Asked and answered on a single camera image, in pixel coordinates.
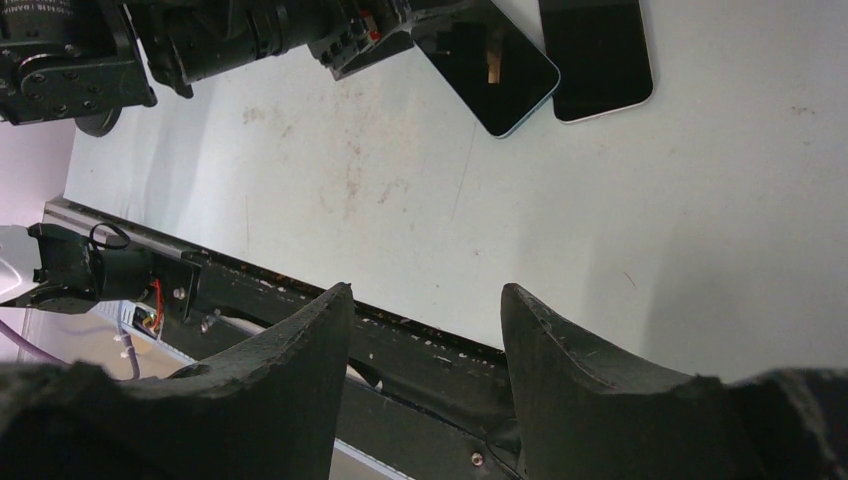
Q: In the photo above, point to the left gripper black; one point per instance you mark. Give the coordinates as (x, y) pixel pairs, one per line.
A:
(345, 37)

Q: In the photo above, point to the black smartphone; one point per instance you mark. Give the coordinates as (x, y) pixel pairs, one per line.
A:
(601, 49)

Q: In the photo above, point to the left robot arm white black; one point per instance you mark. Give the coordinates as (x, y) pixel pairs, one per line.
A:
(88, 60)

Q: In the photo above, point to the small teal phone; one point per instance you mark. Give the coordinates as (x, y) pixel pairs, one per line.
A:
(495, 69)

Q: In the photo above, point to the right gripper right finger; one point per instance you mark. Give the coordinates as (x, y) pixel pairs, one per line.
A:
(588, 409)

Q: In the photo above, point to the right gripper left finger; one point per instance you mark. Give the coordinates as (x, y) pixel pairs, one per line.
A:
(266, 408)

